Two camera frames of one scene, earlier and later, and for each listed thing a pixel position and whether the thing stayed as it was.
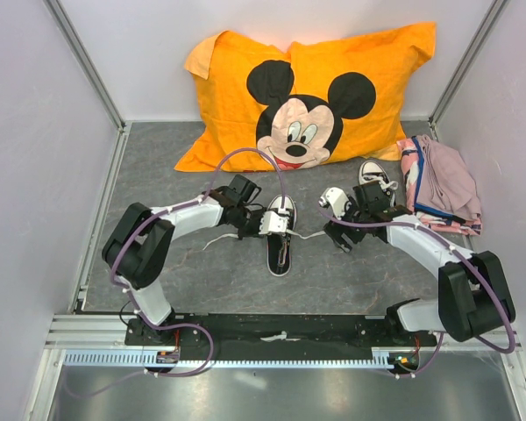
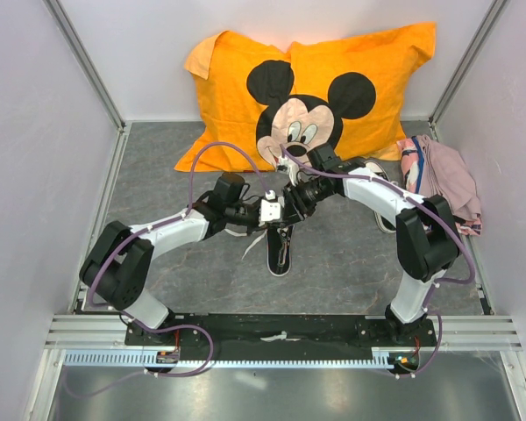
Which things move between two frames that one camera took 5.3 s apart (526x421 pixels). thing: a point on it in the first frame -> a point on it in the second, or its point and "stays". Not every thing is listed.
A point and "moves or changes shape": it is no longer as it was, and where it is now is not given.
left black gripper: x=255 y=231 stays
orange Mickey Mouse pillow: x=332 y=97 stays
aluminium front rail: x=68 y=332 stays
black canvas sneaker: x=279 y=247 stays
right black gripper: x=335 y=231 -> x=294 y=206
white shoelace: x=235 y=235 moves or changes shape
